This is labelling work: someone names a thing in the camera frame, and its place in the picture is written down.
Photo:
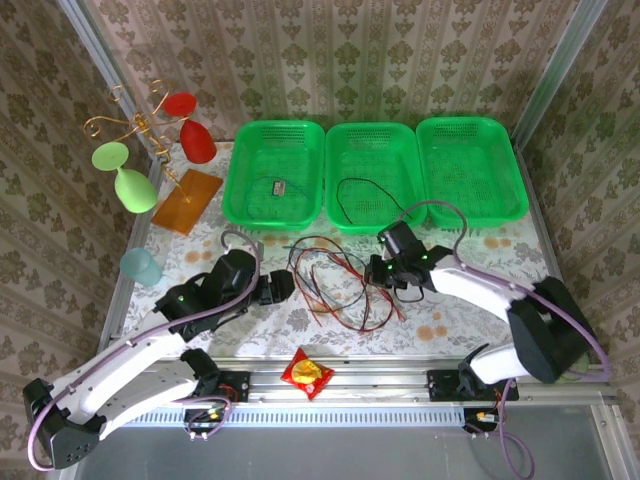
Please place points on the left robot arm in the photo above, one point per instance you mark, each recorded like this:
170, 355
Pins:
125, 370

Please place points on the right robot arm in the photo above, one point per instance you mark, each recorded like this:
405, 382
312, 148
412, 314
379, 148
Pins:
475, 295

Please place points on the red snack packet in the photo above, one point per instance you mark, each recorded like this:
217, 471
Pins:
305, 372

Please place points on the blue plastic cup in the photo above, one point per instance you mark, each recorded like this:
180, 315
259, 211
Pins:
140, 265

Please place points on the orange wooden base board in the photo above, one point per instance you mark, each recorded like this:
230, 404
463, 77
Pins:
175, 210

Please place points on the small black component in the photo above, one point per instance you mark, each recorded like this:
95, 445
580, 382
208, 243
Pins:
279, 188

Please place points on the green plastic basket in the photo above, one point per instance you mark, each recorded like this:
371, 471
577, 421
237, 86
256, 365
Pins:
295, 150
470, 150
370, 150

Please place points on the green plastic wine glass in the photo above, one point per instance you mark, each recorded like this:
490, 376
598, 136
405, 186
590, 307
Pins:
135, 190

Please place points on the red plastic wine glass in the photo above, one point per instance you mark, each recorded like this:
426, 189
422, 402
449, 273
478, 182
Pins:
197, 142

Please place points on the small black controller board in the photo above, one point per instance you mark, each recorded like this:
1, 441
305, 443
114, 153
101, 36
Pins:
205, 420
482, 420

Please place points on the grey metal panel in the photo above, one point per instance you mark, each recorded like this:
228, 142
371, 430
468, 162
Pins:
325, 455

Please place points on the aluminium table side rail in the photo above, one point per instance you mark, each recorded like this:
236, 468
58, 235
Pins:
134, 235
549, 240

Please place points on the aluminium frame rail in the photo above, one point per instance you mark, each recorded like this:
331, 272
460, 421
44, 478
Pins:
375, 385

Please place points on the aluminium frame post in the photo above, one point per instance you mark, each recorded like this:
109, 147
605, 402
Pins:
557, 70
103, 65

